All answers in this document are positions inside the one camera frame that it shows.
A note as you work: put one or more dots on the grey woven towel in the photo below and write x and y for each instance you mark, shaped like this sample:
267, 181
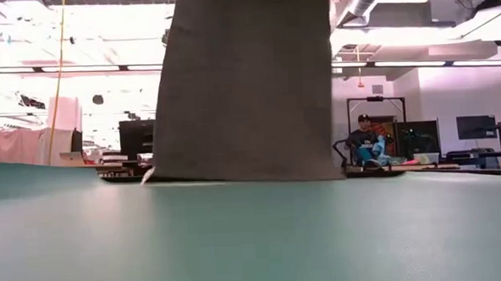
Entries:
244, 94

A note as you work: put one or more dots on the green table mat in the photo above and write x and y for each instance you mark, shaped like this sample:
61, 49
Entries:
255, 242

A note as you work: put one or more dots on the person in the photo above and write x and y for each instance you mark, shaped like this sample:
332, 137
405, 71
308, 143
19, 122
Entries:
363, 146

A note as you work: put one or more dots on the long ceiling light bar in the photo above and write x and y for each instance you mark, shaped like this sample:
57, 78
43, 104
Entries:
408, 63

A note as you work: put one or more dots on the pink fabric partition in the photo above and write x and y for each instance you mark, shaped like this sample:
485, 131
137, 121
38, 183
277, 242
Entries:
13, 146

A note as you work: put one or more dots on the black robot station frame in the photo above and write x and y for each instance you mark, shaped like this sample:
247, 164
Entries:
376, 99

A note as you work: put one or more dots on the silver ventilation duct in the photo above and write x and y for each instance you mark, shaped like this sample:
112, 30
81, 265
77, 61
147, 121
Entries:
367, 0

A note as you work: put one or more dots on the black wall monitor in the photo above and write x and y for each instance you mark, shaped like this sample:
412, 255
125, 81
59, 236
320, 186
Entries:
476, 127

